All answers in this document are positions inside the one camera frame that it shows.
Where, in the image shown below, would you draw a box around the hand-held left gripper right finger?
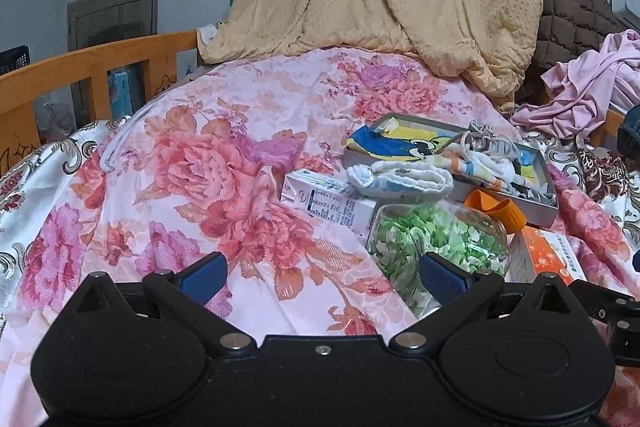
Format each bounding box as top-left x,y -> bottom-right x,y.
389,253 -> 577,351

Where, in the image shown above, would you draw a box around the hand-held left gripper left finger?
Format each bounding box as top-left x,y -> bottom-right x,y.
70,251 -> 252,354

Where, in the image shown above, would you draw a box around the grey metal tin box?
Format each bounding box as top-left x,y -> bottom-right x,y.
342,112 -> 560,231

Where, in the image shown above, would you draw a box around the colourful striped sock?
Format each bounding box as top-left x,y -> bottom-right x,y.
440,142 -> 522,196

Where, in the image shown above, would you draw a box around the glass jar of green paper stars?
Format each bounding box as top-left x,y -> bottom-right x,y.
366,199 -> 511,321

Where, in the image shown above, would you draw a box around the orange printed carton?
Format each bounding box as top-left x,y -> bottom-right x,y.
505,224 -> 589,288

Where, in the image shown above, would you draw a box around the pink floral bed sheet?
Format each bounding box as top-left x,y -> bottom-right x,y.
0,47 -> 640,427

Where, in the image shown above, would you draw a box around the rolled white towel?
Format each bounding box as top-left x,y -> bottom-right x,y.
347,159 -> 455,208

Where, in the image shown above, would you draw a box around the blue jeans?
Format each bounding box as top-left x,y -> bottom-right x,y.
616,104 -> 640,158

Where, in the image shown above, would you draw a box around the white milk carton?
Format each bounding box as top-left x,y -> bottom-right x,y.
279,170 -> 379,238

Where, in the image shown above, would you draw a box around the cartoon printed cloth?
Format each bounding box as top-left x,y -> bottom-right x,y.
347,119 -> 471,166

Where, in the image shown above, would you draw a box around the pink clothes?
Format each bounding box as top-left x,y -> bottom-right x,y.
510,29 -> 640,143

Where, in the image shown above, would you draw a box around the blue patterned bag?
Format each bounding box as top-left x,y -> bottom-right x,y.
107,67 -> 136,118

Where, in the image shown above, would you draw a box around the wooden slatted bed headboard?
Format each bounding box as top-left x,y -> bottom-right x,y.
0,29 -> 201,188

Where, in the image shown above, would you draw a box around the brown quilted jacket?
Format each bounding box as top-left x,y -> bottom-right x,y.
515,0 -> 626,106

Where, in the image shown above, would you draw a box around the grey wooden door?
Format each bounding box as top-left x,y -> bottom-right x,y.
67,0 -> 160,128

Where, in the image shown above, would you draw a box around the black plastic crate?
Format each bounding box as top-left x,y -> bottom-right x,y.
0,44 -> 31,78

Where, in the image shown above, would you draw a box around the wooden bed guard rail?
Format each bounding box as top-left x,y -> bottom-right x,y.
602,104 -> 627,148

